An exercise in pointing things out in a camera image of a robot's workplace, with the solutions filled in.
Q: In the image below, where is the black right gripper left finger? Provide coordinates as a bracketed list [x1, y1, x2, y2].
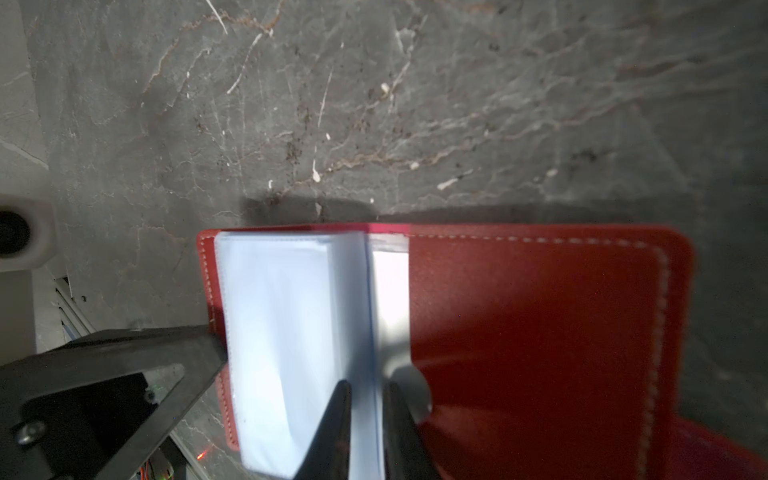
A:
[293, 380, 352, 480]

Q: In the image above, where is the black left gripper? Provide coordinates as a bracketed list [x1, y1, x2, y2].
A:
[1, 326, 227, 479]

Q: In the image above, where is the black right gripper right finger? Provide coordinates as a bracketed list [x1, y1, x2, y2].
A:
[383, 381, 441, 480]

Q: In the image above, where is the red leather card holder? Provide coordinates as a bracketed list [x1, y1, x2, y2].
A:
[197, 223, 767, 479]

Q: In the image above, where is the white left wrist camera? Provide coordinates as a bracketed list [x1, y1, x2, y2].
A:
[1, 193, 57, 273]

